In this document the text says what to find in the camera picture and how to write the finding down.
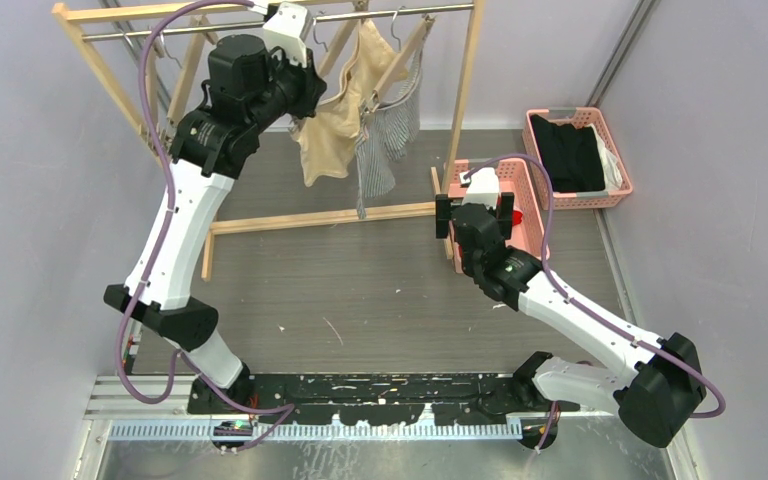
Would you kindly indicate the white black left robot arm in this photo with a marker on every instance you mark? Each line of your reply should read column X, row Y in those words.
column 252, row 82

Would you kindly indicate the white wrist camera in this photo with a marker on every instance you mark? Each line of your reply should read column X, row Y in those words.
column 482, row 187
column 286, row 27

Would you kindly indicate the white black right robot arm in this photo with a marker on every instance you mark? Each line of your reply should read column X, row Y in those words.
column 651, row 383

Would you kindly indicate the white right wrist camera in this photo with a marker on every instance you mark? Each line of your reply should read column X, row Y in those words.
column 482, row 187

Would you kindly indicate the black clothes in basket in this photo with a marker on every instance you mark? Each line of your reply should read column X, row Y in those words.
column 569, row 155

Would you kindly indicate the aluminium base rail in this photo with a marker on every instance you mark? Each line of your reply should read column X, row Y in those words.
column 192, row 411

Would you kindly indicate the empty wooden clip hanger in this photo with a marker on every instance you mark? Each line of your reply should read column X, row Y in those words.
column 151, row 83

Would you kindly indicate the pink basket far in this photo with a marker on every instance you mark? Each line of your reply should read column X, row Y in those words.
column 579, row 117

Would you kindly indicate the beige underwear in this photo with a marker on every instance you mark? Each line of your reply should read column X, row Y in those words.
column 327, row 140

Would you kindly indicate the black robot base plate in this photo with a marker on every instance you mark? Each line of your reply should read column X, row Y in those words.
column 392, row 399

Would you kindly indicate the pink basket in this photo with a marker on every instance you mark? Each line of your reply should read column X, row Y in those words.
column 514, row 176
column 579, row 117

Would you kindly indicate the wooden clip hanger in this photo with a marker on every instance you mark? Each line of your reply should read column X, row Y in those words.
column 151, row 83
column 186, row 80
column 333, row 50
column 414, row 44

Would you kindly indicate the grey striped underwear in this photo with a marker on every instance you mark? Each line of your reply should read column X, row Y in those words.
column 386, row 136

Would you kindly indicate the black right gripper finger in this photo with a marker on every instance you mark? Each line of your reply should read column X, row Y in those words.
column 442, row 204
column 505, row 213

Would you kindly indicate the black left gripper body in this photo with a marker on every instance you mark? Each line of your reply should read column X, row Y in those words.
column 298, row 90

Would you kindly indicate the wooden clothes rack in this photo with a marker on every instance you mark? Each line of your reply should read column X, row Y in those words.
column 165, row 15

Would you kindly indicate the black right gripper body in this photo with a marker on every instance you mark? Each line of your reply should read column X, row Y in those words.
column 501, row 231

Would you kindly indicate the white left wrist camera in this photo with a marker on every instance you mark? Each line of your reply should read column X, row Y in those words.
column 286, row 27

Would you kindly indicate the pink basket near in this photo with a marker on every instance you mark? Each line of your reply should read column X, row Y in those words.
column 514, row 176

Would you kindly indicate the white cloth in basket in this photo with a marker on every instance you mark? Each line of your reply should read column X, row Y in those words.
column 612, row 176

